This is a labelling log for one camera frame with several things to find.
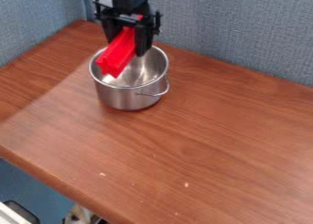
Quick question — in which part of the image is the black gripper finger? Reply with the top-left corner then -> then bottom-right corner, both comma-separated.
136,20 -> 154,57
102,18 -> 124,43

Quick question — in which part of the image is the metal pot with handle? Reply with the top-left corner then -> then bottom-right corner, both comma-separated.
89,46 -> 170,111

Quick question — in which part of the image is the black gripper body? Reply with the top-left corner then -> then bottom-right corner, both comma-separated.
93,0 -> 162,33

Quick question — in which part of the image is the red plastic block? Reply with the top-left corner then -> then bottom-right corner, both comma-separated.
96,27 -> 136,78

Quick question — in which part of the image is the white object under table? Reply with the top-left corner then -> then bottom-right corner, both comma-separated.
62,205 -> 109,224

